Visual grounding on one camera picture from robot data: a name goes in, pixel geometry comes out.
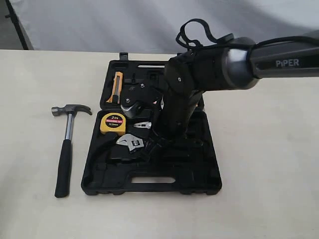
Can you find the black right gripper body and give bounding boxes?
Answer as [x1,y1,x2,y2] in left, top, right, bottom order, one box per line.
[152,88,203,143]

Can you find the black adjustable wrench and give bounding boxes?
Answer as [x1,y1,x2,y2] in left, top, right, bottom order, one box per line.
[116,133,205,155]

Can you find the steel claw hammer black grip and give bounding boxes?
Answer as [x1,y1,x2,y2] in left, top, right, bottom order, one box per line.
[51,104,92,198]

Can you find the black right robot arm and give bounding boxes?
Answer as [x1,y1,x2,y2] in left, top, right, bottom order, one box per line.
[141,31,319,160]

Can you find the black plastic tool case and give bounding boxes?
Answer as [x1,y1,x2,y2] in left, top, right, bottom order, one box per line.
[81,52,222,195]

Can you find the yellow tape measure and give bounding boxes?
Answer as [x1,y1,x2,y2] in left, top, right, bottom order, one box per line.
[100,113,126,136]

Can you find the orange utility knife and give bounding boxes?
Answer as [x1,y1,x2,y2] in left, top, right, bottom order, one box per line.
[106,71,123,104]

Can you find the white backdrop cloth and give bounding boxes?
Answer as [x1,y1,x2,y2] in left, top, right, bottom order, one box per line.
[11,0,319,54]

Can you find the black backdrop stand pole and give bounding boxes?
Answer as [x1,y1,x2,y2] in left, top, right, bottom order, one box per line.
[4,0,29,50]

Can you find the orange handled pliers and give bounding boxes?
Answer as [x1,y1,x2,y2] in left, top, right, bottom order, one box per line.
[133,121,152,129]

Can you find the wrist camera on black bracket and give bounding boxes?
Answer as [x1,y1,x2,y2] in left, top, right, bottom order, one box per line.
[120,81,163,118]

